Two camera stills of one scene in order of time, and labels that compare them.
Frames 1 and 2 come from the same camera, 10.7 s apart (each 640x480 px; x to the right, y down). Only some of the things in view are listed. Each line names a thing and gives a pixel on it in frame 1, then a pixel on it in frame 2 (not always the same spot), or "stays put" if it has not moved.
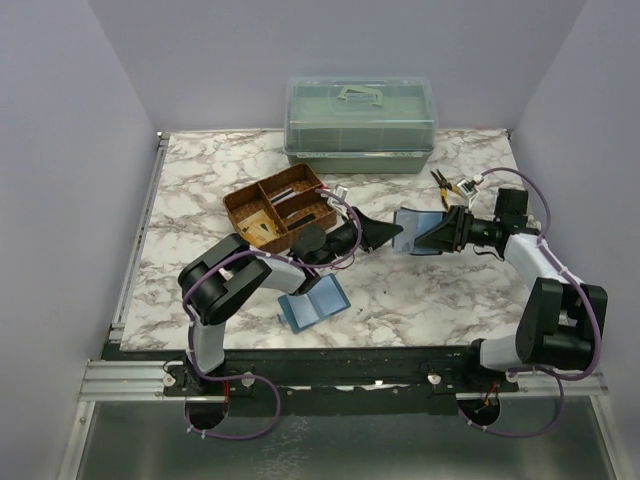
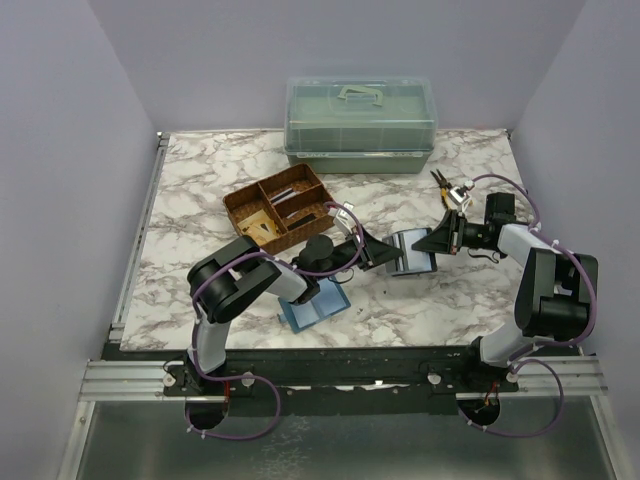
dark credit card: (303, 220) stays put
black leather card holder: (414, 224) → (412, 261)
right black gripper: (451, 234) stays put
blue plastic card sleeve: (321, 299) stays put
